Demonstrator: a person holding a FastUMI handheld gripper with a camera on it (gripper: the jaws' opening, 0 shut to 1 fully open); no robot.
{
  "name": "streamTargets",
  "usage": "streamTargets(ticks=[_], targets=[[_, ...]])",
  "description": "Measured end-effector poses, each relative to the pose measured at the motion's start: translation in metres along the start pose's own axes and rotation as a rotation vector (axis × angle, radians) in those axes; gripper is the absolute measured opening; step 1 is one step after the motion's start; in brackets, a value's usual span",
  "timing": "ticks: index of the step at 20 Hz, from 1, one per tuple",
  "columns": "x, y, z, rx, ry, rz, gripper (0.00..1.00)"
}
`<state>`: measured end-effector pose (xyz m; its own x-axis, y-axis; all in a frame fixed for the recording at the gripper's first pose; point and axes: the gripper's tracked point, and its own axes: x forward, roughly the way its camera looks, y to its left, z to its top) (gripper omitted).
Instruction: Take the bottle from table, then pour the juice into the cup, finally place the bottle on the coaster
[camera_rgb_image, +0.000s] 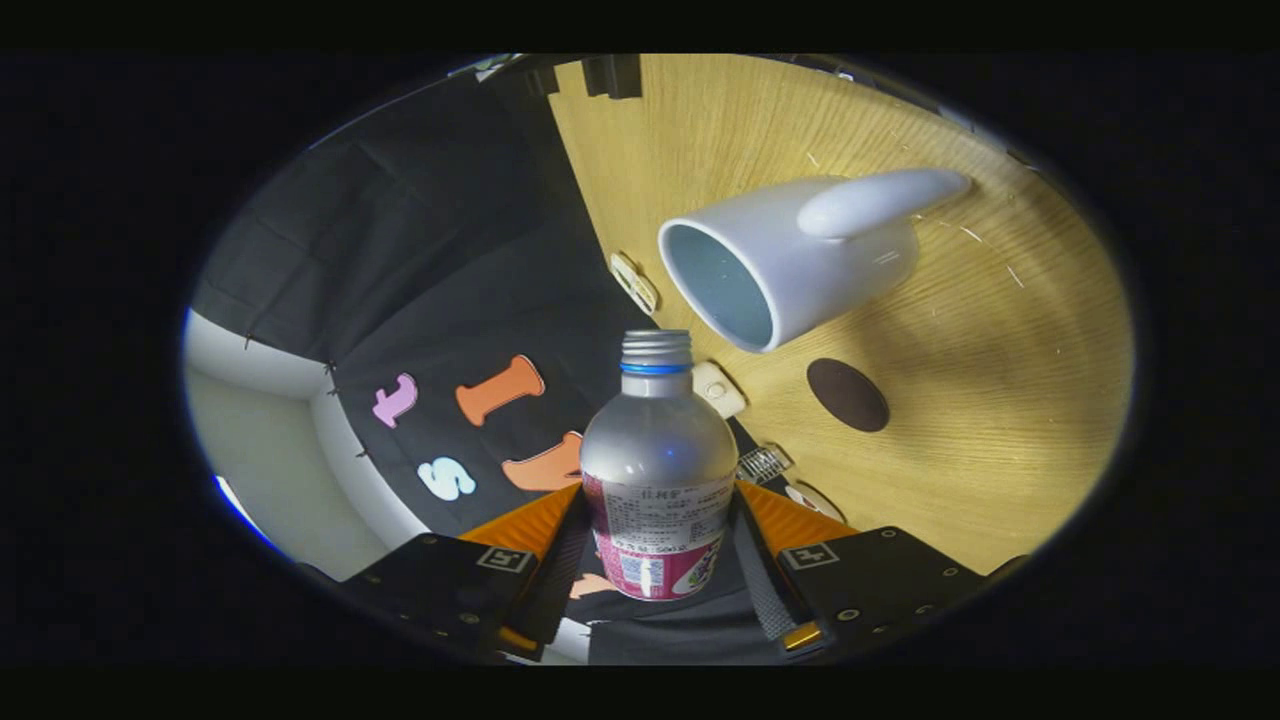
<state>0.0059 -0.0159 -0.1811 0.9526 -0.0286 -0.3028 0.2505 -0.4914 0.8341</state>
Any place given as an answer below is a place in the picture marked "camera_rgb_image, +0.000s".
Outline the white toaster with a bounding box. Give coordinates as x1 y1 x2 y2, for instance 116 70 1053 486
692 361 747 420

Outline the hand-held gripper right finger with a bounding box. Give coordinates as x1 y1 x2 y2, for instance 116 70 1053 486
733 480 991 656

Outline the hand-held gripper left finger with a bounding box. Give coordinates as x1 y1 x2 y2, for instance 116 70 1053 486
345 483 591 661

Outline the small glass jar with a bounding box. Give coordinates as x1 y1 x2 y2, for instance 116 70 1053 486
737 444 794 485

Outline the silver juice bottle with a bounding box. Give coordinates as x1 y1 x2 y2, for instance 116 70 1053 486
580 330 739 601

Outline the wooden table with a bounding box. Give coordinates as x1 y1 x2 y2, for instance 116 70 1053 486
548 54 1136 576

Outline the white compartment tray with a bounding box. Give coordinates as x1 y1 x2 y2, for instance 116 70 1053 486
609 252 659 315

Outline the white cup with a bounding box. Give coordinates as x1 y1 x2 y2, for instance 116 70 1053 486
657 168 971 354

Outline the black table edge bracket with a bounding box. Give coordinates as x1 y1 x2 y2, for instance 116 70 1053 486
583 54 642 100

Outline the black backdrop cloth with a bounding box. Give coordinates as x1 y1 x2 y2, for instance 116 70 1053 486
190 54 791 666

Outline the brown round coaster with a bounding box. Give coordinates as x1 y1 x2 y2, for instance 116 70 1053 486
806 358 891 433

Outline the white plate with red food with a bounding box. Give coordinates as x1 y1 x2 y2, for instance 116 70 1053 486
785 483 846 523

